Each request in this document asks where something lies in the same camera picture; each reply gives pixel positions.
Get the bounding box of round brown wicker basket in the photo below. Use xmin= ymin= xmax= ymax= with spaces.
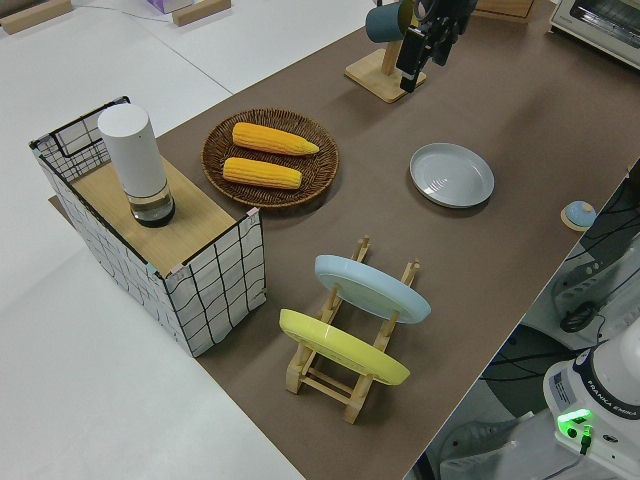
xmin=201 ymin=107 xmax=341 ymax=209

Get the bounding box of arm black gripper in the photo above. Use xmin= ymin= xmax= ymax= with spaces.
xmin=397 ymin=0 xmax=476 ymax=95

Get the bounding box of wooden mug tree stand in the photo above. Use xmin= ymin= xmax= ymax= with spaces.
xmin=343 ymin=39 xmax=428 ymax=105

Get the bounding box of small blue round puck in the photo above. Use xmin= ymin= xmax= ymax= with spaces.
xmin=559 ymin=199 xmax=596 ymax=232

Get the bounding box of cream toaster oven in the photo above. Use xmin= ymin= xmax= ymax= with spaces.
xmin=544 ymin=0 xmax=640 ymax=74

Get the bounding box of gray plastic cover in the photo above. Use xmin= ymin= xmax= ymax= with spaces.
xmin=424 ymin=414 xmax=531 ymax=480

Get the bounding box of yellow plate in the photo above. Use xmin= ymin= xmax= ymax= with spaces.
xmin=278 ymin=308 xmax=412 ymax=387

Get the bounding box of wooden basket lid board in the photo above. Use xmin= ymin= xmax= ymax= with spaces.
xmin=69 ymin=157 xmax=237 ymax=276

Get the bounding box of purple tissue box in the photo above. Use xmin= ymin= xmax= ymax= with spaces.
xmin=144 ymin=0 xmax=194 ymax=15

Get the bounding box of white perforated metal bracket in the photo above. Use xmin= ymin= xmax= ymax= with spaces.
xmin=552 ymin=257 xmax=609 ymax=326

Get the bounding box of yellow corn cob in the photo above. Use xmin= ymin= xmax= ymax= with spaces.
xmin=232 ymin=121 xmax=321 ymax=157
xmin=222 ymin=156 xmax=304 ymax=191

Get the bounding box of wooden dish rack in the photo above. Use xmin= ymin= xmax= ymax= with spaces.
xmin=284 ymin=234 xmax=422 ymax=426

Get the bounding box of brown table mat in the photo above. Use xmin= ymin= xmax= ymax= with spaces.
xmin=47 ymin=0 xmax=640 ymax=480

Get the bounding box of gray round plate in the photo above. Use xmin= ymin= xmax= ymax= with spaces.
xmin=409 ymin=142 xmax=496 ymax=209

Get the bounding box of black coiled cable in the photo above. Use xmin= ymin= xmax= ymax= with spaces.
xmin=559 ymin=302 xmax=599 ymax=335

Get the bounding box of long wooden block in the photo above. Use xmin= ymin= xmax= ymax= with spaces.
xmin=0 ymin=0 xmax=74 ymax=35

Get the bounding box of teal mug with yellow inside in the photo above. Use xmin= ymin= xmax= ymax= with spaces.
xmin=364 ymin=0 xmax=424 ymax=44

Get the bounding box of light blue plate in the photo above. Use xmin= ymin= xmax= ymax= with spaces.
xmin=313 ymin=253 xmax=432 ymax=326

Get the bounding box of black wire grid storage basket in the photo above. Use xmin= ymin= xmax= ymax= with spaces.
xmin=28 ymin=95 xmax=267 ymax=359

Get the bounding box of short wooden block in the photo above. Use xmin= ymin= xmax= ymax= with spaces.
xmin=171 ymin=0 xmax=232 ymax=26

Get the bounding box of light wooden box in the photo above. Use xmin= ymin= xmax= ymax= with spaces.
xmin=472 ymin=0 xmax=539 ymax=24

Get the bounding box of white cylinder with glass base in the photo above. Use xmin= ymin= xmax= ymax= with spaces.
xmin=96 ymin=103 xmax=177 ymax=229

